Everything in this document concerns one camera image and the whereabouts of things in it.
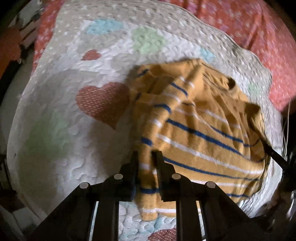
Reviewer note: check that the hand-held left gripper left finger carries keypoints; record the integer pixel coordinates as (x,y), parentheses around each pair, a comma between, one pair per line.
(128,176)

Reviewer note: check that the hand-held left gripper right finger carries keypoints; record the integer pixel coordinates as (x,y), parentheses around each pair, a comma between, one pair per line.
(161,176)

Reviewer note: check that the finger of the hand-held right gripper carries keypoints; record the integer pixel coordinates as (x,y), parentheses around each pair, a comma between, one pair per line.
(275,155)

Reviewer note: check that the yellow striped sweater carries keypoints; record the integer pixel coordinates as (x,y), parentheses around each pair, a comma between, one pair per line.
(203,134)

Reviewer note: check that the white quilted heart mat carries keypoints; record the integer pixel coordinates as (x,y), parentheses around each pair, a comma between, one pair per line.
(76,129)

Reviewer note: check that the red floral bedsheet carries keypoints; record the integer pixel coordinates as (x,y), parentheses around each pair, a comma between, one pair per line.
(249,32)

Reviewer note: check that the wooden rack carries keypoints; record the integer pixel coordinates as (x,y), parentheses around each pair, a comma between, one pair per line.
(30,32)

